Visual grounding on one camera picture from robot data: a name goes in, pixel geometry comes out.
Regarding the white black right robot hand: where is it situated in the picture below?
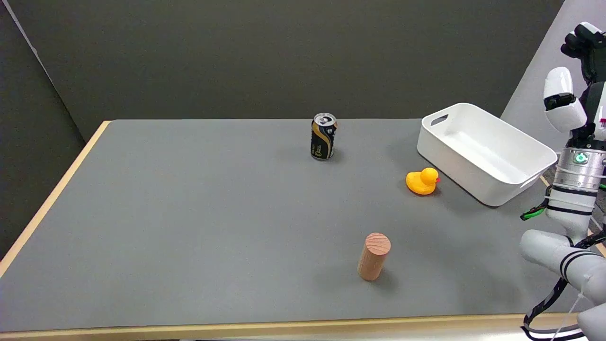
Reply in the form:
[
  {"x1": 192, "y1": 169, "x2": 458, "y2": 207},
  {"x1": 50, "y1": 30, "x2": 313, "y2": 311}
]
[{"x1": 543, "y1": 21, "x2": 606, "y2": 144}]

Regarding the black and gold drink can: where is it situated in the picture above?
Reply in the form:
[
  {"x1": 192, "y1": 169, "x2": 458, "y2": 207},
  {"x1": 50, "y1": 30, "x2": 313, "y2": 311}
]
[{"x1": 311, "y1": 113, "x2": 338, "y2": 161}]

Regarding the white plastic bin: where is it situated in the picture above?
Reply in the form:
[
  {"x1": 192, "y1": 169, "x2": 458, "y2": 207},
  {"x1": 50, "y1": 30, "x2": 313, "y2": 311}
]
[{"x1": 417, "y1": 103, "x2": 558, "y2": 207}]

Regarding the yellow rubber duck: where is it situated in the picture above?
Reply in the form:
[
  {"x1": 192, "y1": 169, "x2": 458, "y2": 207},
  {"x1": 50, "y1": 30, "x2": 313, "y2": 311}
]
[{"x1": 406, "y1": 167, "x2": 441, "y2": 196}]

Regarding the white zip tie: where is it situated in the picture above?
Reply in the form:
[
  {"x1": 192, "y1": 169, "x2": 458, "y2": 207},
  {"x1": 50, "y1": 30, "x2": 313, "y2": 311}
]
[{"x1": 552, "y1": 291, "x2": 590, "y2": 341}]

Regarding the wooden cylinder block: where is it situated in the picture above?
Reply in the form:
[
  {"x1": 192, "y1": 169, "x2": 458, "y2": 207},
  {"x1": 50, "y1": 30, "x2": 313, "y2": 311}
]
[{"x1": 357, "y1": 232, "x2": 392, "y2": 282}]

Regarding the green and black cable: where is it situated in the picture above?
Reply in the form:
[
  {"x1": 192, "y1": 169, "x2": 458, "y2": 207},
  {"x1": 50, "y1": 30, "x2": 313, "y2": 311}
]
[{"x1": 520, "y1": 201, "x2": 551, "y2": 222}]

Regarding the black cable with white stripe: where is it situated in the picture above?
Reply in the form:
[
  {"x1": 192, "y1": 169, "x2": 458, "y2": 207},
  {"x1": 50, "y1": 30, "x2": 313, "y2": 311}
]
[{"x1": 521, "y1": 277, "x2": 588, "y2": 341}]

